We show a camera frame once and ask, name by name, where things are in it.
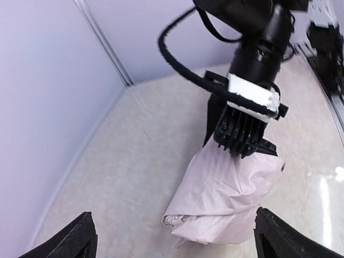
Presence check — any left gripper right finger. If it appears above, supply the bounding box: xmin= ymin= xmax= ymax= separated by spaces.
xmin=254 ymin=207 xmax=340 ymax=258

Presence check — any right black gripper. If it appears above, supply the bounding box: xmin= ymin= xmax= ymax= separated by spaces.
xmin=203 ymin=70 xmax=290 ymax=160

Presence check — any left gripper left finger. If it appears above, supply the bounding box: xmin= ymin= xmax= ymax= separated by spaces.
xmin=21 ymin=212 xmax=97 ymax=258

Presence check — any pink and black umbrella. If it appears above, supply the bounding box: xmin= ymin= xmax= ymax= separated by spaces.
xmin=162 ymin=139 xmax=285 ymax=245

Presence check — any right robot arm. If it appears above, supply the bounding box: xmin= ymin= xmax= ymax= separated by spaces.
xmin=157 ymin=1 xmax=308 ymax=158

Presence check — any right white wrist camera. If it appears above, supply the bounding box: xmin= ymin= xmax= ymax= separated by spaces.
xmin=227 ymin=73 xmax=280 ymax=123

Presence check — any aluminium front rail frame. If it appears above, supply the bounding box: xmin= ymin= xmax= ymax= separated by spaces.
xmin=294 ymin=42 xmax=343 ymax=143

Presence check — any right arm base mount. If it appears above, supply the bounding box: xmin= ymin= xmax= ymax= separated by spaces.
xmin=307 ymin=21 xmax=343 ymax=93

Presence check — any right aluminium corner post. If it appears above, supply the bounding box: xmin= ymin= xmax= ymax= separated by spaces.
xmin=74 ymin=0 xmax=134 ymax=87

